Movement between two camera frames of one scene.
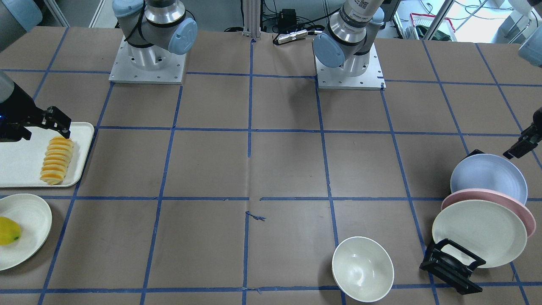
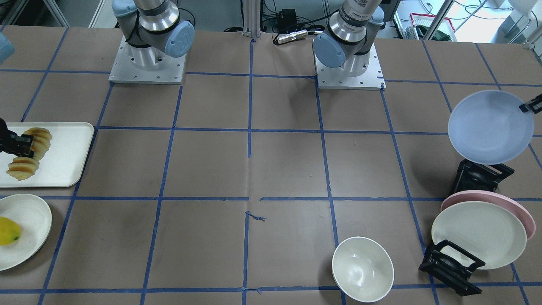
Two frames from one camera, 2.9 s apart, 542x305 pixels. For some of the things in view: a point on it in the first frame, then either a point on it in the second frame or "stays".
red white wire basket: [417, 19] stays
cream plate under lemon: [34, 217] stays
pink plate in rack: [471, 194] stays
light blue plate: [490, 172] -> [488, 126]
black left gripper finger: [529, 139] -> [535, 105]
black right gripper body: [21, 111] -> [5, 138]
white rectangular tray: [45, 157] stays
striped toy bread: [57, 156] -> [23, 167]
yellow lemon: [10, 231] stays
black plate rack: [452, 263] stays
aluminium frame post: [251, 18] stays
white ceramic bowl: [363, 268] stays
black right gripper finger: [62, 125] -> [20, 145]
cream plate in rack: [490, 230] stays
